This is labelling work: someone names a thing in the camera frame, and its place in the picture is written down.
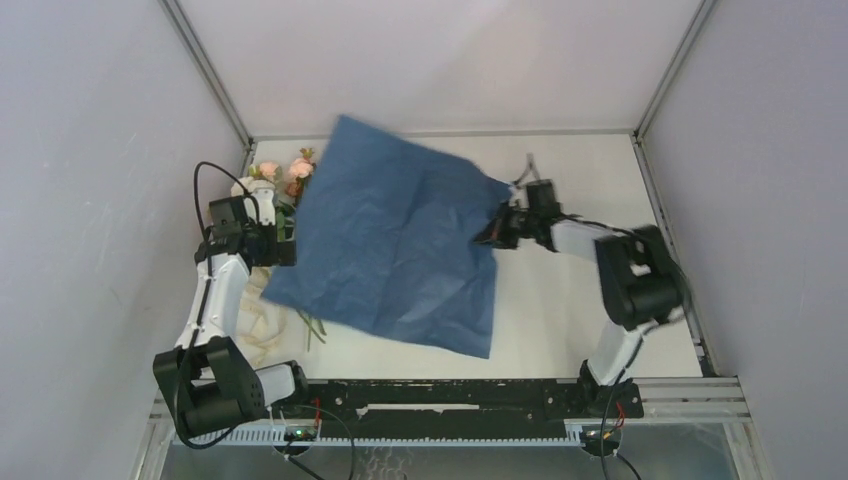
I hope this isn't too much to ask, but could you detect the white slotted cable duct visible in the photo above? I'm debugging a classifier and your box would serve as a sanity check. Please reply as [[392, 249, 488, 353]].
[[219, 424, 585, 447]]

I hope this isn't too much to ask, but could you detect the right base circuit board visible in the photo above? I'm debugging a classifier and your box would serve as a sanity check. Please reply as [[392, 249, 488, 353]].
[[581, 428, 622, 443]]

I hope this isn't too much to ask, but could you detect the blue wrapping paper sheet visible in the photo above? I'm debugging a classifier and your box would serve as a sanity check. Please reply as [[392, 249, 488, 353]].
[[262, 115, 511, 359]]

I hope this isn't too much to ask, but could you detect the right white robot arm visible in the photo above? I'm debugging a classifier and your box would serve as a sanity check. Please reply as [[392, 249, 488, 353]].
[[474, 179, 691, 416]]

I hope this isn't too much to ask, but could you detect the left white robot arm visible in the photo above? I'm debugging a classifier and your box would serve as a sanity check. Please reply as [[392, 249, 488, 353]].
[[152, 191, 313, 447]]

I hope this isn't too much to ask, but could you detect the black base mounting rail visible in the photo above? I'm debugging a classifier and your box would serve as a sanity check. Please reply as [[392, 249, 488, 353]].
[[272, 374, 645, 438]]

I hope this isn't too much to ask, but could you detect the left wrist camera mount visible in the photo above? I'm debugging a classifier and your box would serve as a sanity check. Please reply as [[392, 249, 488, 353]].
[[245, 179, 276, 226]]

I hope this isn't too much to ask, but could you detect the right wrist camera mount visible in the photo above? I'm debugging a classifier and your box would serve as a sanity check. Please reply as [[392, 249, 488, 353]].
[[512, 152, 541, 189]]

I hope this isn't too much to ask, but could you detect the fake pink flower bouquet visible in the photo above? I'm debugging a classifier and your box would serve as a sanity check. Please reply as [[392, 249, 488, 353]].
[[231, 148, 326, 351]]

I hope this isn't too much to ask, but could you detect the cream braided rope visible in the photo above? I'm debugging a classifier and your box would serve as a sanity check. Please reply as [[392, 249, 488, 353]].
[[238, 266, 290, 366]]

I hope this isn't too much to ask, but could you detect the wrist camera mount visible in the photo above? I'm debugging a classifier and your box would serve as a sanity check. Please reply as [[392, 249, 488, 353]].
[[512, 152, 541, 189], [245, 179, 276, 226]]

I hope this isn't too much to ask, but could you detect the left base circuit board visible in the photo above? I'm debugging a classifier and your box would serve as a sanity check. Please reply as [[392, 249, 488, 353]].
[[283, 426, 318, 443]]

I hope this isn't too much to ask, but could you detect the base circuit board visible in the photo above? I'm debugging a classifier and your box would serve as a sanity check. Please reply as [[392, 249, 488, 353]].
[[283, 426, 318, 443], [581, 428, 622, 443]]

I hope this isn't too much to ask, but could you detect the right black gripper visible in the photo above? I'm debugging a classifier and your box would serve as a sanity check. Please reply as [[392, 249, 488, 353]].
[[475, 198, 541, 249]]

